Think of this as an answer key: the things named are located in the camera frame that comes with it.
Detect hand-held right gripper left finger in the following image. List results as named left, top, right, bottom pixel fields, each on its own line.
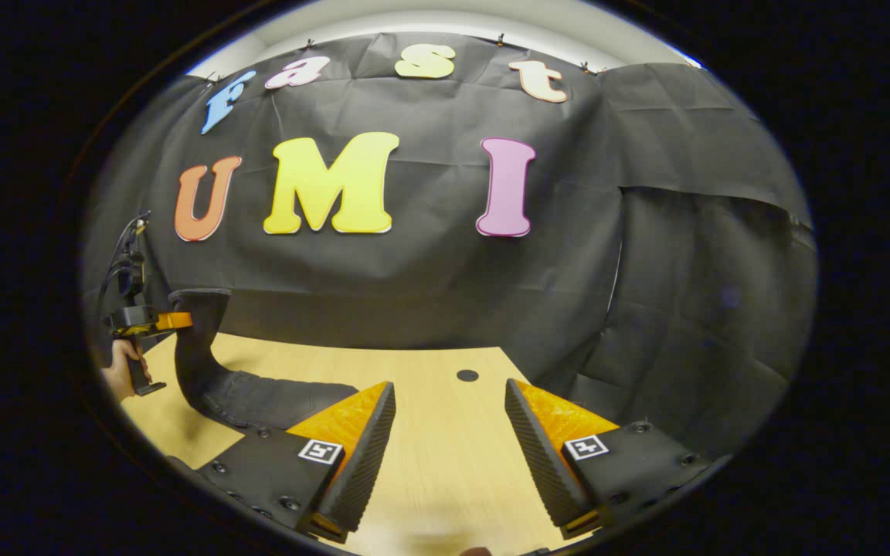
left=198, top=381, right=397, bottom=544

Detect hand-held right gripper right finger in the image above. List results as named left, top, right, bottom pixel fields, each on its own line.
left=504, top=378, right=714, bottom=540

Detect dark grey jeans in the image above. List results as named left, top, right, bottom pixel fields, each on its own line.
left=168, top=288, right=361, bottom=433

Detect black backdrop cloth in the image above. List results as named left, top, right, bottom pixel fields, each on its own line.
left=82, top=31, right=818, bottom=460

